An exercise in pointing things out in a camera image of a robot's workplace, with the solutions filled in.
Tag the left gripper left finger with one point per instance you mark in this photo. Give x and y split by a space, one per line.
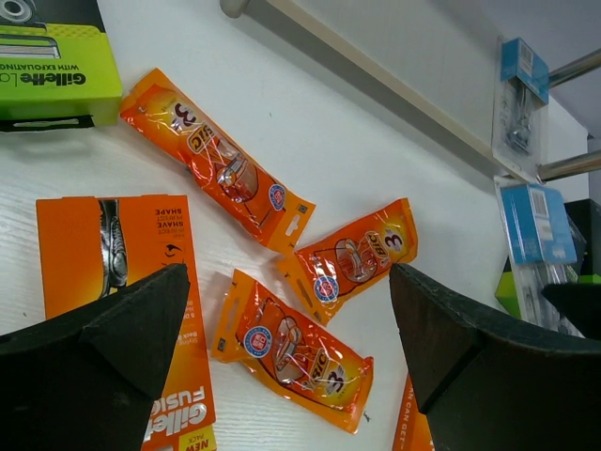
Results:
87 379

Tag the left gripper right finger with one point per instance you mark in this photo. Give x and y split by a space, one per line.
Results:
487 381

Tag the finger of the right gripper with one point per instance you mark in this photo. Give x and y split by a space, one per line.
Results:
580 303

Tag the orange BIC razor bag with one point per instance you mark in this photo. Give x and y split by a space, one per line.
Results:
292 355
328 273
262 204

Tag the blue clear razor blister pack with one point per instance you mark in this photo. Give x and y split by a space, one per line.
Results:
520 113

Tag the white two-tier shelf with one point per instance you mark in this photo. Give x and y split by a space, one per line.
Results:
432 64

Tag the right orange Gillette Fusion pack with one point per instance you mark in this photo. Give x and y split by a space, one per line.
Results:
412 431

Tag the orange gillette fusion pack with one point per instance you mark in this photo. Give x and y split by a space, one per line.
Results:
412 431
92 247

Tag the left orange Gillette Fusion pack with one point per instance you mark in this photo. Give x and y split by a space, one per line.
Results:
92 247

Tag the left black green razor box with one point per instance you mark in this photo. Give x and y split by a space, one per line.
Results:
57 67

